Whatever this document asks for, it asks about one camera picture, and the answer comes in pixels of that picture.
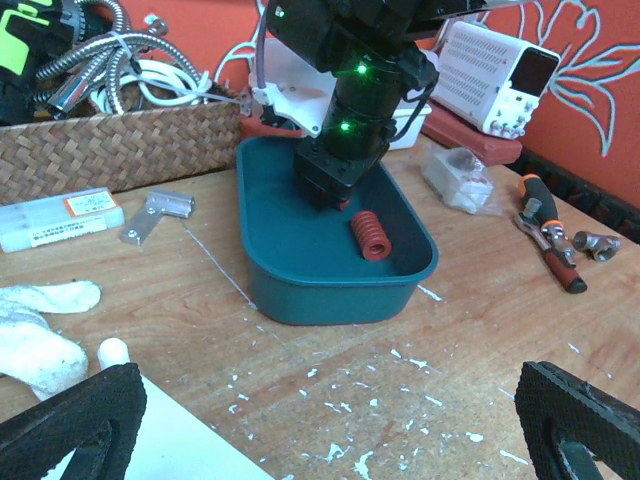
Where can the small labelled parts box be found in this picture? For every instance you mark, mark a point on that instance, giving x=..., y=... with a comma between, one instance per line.
x=35, y=223

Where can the metal angle bracket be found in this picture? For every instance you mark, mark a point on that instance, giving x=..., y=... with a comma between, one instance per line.
x=159, y=202

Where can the orange handled ratchet screwdriver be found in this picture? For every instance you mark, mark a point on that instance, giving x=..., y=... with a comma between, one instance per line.
x=539, y=219

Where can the teal plastic tray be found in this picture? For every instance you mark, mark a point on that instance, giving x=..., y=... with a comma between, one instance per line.
x=305, y=265

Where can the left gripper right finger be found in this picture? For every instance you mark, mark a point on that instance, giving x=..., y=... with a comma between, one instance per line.
x=570, y=426

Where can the white work glove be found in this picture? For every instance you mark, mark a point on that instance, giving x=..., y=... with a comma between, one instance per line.
x=33, y=353

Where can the white peg base plate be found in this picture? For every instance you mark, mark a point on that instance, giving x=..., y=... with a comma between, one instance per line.
x=172, y=443

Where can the metal pipe fitting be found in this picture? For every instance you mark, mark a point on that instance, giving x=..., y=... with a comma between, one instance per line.
x=599, y=247

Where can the woven wicker basket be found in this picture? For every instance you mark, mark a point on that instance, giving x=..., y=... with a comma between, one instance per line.
x=119, y=152

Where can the red flat case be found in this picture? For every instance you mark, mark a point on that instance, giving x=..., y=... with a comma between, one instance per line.
x=450, y=131

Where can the white bench power supply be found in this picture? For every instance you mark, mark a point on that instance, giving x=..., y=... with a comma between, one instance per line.
x=491, y=80

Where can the red spring right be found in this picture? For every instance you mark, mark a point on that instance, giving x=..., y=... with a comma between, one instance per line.
x=371, y=237

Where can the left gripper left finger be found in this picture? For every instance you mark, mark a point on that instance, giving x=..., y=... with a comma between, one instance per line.
x=95, y=422

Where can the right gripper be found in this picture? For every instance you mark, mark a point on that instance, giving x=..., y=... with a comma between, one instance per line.
x=328, y=179

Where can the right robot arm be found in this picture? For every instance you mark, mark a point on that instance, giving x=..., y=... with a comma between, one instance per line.
x=370, y=49

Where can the green black cordless drill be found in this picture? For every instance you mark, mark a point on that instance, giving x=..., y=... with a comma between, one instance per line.
x=32, y=34

